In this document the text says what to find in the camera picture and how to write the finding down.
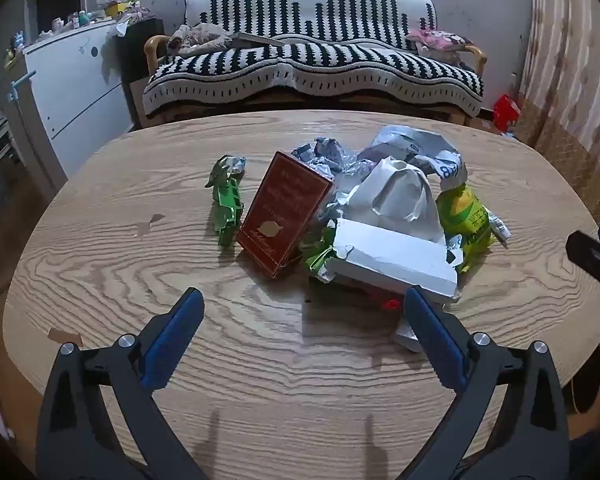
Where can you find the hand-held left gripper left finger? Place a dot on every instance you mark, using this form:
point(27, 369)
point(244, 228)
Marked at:
point(175, 340)

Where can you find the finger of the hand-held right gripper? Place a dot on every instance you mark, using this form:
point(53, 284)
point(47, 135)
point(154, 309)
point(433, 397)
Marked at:
point(592, 260)

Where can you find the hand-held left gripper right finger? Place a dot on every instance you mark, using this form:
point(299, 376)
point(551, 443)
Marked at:
point(435, 340)

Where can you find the grey packet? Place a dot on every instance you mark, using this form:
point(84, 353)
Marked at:
point(405, 337)

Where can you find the red ribbon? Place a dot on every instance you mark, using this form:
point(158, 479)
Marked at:
point(391, 304)

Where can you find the torn white carton box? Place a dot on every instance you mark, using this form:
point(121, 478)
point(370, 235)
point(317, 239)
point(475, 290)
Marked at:
point(395, 255)

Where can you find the small white tube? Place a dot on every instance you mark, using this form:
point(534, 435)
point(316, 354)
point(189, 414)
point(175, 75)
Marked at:
point(500, 227)

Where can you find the green yellow snack packet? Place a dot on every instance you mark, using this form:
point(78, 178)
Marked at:
point(465, 215)

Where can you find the green wrapper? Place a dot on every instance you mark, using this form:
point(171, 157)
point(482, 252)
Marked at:
point(227, 200)

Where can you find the red-brown carton box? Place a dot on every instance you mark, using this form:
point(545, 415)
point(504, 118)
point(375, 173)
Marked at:
point(285, 210)

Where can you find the white blue printed plastic bag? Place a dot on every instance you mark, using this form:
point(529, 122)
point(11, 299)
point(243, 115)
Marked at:
point(415, 145)

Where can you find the brown woven panel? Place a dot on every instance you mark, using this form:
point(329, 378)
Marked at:
point(570, 160)

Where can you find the brown tape scrap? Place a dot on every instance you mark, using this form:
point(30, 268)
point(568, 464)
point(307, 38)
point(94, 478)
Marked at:
point(65, 337)

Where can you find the red box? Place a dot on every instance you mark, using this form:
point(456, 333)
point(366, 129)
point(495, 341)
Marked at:
point(505, 110)

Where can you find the beige patterned curtain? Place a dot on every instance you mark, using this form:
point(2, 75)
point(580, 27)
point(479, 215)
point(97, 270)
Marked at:
point(565, 60)

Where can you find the white dresser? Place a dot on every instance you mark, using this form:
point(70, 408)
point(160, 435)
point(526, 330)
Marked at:
point(80, 90)

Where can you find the pink cushion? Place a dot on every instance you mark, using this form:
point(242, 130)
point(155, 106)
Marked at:
point(440, 39)

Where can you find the black cabinet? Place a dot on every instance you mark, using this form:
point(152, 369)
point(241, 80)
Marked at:
point(140, 55)

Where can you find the wooden sofa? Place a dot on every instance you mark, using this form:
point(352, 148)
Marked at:
point(152, 50)

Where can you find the light blue plastic hook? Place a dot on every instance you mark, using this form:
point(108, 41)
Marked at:
point(20, 85)

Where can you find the beige crumpled cloth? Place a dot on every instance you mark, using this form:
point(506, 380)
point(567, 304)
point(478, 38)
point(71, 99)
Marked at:
point(200, 37)

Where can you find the black white striped sofa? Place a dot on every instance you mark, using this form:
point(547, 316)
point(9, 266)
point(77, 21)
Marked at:
point(305, 60)

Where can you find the flat grey board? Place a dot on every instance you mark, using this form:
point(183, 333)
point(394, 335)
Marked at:
point(260, 39)

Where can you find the clutter of small bottles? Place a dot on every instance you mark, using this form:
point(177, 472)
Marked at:
point(112, 7)

